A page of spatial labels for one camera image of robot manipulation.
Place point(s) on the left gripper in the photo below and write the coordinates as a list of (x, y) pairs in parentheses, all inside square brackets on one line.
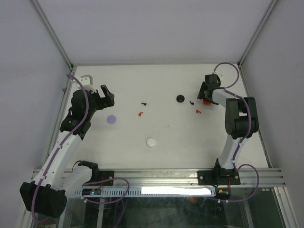
[(104, 102)]

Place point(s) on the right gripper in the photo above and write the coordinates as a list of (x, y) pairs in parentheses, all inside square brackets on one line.
[(202, 93)]

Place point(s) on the purple earbud charging case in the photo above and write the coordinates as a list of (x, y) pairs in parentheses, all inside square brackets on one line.
[(111, 119)]

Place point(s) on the white earbud charging case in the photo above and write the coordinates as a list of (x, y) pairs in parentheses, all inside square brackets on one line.
[(151, 142)]

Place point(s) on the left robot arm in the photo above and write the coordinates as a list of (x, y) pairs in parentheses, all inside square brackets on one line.
[(48, 192)]

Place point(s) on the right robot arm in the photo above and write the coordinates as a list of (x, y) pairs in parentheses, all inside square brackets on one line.
[(241, 121)]

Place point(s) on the red earbud charging case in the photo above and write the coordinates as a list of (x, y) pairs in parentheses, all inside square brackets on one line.
[(206, 103)]

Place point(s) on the black earbud charging case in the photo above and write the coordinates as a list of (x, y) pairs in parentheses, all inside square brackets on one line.
[(180, 98)]

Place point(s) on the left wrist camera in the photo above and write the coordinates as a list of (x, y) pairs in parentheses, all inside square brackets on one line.
[(87, 83)]

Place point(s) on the left aluminium frame post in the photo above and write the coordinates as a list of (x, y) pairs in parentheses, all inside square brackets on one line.
[(51, 32)]

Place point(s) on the aluminium frame post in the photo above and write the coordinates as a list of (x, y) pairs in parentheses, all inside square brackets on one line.
[(265, 17), (51, 32)]

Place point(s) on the right aluminium frame post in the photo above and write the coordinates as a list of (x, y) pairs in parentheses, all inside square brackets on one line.
[(265, 17)]

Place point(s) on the slotted cable duct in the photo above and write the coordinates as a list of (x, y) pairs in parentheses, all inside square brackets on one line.
[(144, 192)]

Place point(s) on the aluminium mounting rail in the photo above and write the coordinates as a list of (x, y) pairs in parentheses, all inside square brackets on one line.
[(137, 178)]

